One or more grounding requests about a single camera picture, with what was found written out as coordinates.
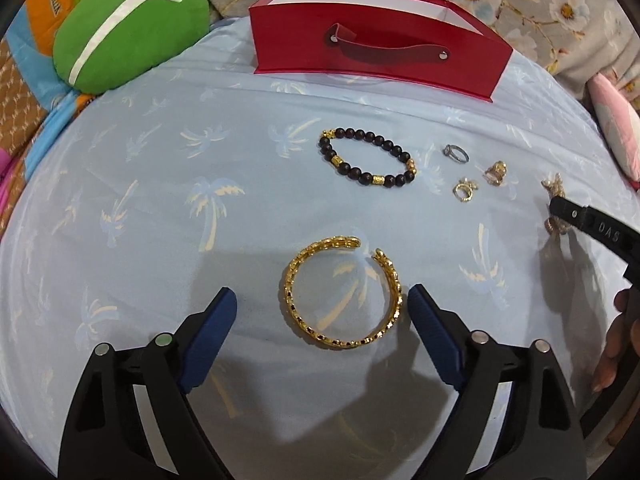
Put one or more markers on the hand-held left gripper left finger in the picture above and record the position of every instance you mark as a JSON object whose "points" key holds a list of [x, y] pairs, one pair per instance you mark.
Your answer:
{"points": [[210, 340]]}

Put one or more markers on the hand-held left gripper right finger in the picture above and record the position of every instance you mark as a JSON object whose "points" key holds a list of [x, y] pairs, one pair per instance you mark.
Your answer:
{"points": [[430, 330]]}

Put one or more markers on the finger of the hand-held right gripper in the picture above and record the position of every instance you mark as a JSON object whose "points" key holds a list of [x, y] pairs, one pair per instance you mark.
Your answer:
{"points": [[595, 222]]}

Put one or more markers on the gold flower earring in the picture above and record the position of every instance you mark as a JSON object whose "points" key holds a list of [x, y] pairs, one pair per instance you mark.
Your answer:
{"points": [[552, 225]]}

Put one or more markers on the red jewelry box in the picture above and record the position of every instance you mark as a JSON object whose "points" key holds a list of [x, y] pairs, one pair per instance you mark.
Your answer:
{"points": [[300, 45]]}

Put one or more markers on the person's right hand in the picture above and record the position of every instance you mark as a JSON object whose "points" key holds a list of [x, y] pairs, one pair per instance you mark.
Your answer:
{"points": [[622, 340]]}

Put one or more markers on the pink pillow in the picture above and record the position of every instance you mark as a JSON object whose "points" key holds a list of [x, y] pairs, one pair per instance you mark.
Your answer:
{"points": [[617, 120]]}

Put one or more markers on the light blue palm print sheet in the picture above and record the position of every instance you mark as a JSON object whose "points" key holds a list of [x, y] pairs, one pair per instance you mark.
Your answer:
{"points": [[150, 210]]}

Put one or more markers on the grey floral blanket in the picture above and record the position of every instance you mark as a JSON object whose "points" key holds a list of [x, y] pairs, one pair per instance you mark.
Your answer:
{"points": [[525, 25]]}

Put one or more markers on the green pillow with white stripe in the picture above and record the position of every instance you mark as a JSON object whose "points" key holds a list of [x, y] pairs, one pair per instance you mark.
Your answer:
{"points": [[130, 25]]}

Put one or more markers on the colourful printed blanket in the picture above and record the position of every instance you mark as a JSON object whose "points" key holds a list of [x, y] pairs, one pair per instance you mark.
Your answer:
{"points": [[50, 5]]}

